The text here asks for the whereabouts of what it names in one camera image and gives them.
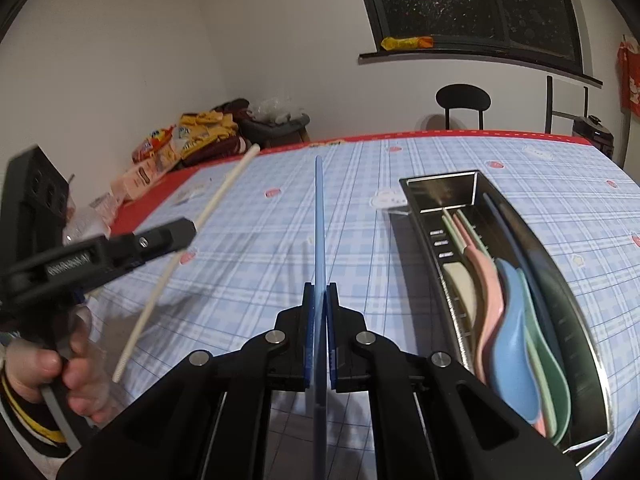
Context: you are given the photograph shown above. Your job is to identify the red printed cloth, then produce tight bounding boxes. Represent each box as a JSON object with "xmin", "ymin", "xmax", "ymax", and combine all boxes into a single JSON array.
[{"xmin": 617, "ymin": 35, "xmax": 640, "ymax": 116}]

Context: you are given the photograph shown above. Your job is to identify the grey cable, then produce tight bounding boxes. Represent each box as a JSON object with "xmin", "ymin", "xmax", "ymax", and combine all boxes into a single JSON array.
[{"xmin": 40, "ymin": 382, "xmax": 81, "ymax": 451}]

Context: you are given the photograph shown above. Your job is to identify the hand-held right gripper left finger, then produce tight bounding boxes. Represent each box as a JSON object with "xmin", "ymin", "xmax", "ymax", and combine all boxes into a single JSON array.
[{"xmin": 57, "ymin": 282, "xmax": 316, "ymax": 480}]

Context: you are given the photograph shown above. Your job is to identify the yellow and maroon clothes pile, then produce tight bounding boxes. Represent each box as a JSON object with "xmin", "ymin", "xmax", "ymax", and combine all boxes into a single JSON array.
[{"xmin": 179, "ymin": 101, "xmax": 251, "ymax": 169}]

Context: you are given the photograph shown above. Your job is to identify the black round chair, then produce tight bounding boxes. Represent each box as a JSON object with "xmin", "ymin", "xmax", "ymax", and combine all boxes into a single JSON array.
[{"xmin": 435, "ymin": 84, "xmax": 491, "ymax": 131}]

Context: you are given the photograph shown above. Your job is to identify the dark window with sill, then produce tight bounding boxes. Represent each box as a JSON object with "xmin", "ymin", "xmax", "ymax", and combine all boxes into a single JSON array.
[{"xmin": 350, "ymin": 0, "xmax": 604, "ymax": 89}]

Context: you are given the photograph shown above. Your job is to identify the blue plastic spoon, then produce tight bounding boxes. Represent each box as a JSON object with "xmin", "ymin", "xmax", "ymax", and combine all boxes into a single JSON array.
[{"xmin": 492, "ymin": 259, "xmax": 544, "ymax": 419}]

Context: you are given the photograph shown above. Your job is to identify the yellow orange packet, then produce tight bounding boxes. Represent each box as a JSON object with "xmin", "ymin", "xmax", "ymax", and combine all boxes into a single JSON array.
[{"xmin": 381, "ymin": 36, "xmax": 434, "ymax": 52}]

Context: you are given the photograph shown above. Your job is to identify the person's left forearm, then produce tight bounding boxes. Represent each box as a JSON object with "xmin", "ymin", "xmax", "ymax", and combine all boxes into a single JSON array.
[{"xmin": 0, "ymin": 367, "xmax": 76, "ymax": 480}]

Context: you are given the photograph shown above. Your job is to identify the snack bags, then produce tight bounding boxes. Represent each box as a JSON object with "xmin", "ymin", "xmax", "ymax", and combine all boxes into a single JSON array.
[{"xmin": 111, "ymin": 152, "xmax": 181, "ymax": 201}]

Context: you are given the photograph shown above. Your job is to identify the orange snack bag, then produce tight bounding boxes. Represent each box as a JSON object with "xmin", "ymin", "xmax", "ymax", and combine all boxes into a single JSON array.
[{"xmin": 132, "ymin": 127, "xmax": 176, "ymax": 164}]

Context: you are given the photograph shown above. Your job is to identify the pink plastic spoon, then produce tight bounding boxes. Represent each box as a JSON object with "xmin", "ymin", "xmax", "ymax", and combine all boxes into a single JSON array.
[{"xmin": 452, "ymin": 212, "xmax": 547, "ymax": 437}]

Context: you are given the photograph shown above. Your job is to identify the beige chopstick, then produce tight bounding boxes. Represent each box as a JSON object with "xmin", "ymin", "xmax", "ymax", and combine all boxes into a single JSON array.
[{"xmin": 112, "ymin": 143, "xmax": 261, "ymax": 384}]

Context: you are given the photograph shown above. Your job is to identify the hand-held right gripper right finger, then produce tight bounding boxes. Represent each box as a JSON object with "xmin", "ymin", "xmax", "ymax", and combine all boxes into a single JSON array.
[{"xmin": 327, "ymin": 283, "xmax": 583, "ymax": 480}]

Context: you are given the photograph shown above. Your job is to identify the green plastic spoon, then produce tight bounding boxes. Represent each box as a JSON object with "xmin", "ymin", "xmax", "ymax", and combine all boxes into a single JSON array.
[{"xmin": 515, "ymin": 267, "xmax": 571, "ymax": 439}]

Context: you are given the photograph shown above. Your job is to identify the crumpled clear plastic bags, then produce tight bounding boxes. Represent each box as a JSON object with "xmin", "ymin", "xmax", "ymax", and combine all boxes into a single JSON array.
[{"xmin": 247, "ymin": 99, "xmax": 306, "ymax": 124}]

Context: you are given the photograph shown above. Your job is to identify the black metal frame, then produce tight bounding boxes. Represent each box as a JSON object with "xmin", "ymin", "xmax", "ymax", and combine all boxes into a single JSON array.
[{"xmin": 545, "ymin": 76, "xmax": 591, "ymax": 136}]

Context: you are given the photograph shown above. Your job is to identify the grey stool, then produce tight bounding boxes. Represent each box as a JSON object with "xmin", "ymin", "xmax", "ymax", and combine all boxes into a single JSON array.
[{"xmin": 240, "ymin": 112, "xmax": 311, "ymax": 149}]

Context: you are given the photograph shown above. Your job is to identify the dark rice cooker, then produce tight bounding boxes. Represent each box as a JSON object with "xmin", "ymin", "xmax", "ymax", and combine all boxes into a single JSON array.
[{"xmin": 571, "ymin": 115, "xmax": 615, "ymax": 159}]

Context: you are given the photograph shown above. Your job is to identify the stainless steel utensil tray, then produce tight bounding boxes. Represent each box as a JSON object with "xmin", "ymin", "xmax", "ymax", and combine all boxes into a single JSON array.
[{"xmin": 398, "ymin": 171, "xmax": 615, "ymax": 454}]

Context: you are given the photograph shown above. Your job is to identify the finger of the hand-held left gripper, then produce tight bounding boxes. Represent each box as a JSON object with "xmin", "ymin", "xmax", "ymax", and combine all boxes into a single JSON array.
[{"xmin": 134, "ymin": 216, "xmax": 198, "ymax": 264}]

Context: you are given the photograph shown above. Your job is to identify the person's left hand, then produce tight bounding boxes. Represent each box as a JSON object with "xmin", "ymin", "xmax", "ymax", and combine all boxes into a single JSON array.
[{"xmin": 2, "ymin": 305, "xmax": 120, "ymax": 424}]

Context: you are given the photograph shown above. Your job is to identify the clear plastic container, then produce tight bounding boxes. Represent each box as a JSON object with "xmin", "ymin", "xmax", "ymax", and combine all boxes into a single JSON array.
[{"xmin": 62, "ymin": 192, "xmax": 116, "ymax": 241}]

